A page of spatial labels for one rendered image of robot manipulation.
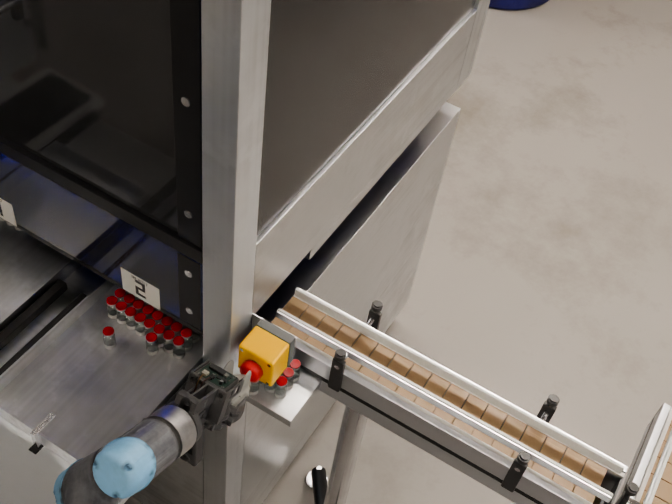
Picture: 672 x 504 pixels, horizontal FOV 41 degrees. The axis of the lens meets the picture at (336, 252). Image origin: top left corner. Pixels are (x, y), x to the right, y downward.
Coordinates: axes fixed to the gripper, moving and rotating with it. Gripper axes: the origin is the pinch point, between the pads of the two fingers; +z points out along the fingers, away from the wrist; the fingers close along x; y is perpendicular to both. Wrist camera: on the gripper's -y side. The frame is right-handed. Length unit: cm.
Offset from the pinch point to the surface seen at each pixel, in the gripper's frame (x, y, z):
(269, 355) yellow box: -1.9, 5.6, 3.1
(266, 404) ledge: -2.4, -8.2, 9.3
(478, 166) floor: 16, -11, 211
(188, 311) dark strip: 14.3, 5.9, 1.9
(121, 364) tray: 24.2, -11.5, 1.8
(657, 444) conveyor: -66, 10, 34
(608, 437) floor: -67, -47, 134
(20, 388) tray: 35.2, -17.5, -10.9
